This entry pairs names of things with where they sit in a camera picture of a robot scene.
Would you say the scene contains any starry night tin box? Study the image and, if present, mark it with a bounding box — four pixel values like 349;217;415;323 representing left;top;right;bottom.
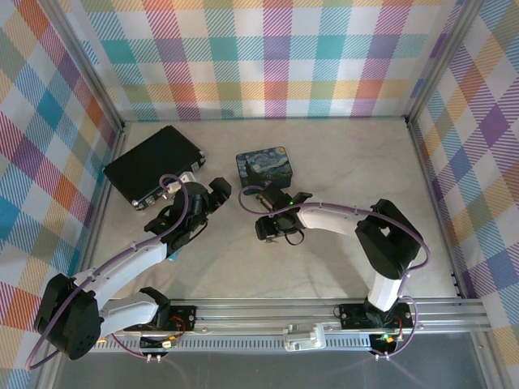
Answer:
235;144;296;190

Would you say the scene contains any black hard case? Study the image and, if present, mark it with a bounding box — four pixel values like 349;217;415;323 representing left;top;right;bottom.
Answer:
102;125;207;212

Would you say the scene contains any thin black cable loop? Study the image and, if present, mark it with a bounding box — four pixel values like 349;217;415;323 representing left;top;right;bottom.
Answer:
282;229;306;247

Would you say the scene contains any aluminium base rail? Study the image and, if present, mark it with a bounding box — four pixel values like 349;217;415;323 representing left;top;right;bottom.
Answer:
97;298;487;337

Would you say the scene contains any aluminium floor frame rail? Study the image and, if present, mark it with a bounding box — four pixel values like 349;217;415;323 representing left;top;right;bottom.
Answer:
407;119;479;303
38;121;129;389

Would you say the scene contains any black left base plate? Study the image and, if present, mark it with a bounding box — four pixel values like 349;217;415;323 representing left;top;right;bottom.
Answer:
168;306;199;330

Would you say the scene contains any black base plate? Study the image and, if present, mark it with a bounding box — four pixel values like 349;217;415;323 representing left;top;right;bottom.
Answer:
168;306;199;330
339;302;415;330

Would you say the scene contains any silver metal bracket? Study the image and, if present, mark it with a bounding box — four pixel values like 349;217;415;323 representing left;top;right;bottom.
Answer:
282;323;325;353

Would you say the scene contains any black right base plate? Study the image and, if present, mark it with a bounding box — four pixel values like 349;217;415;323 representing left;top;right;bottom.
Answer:
339;302;415;330

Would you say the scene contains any slotted cable duct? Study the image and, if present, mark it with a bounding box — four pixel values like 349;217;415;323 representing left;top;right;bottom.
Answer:
95;336;376;354

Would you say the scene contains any aluminium frame post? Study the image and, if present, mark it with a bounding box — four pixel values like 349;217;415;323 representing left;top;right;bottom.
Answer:
48;0;127;129
405;0;482;125

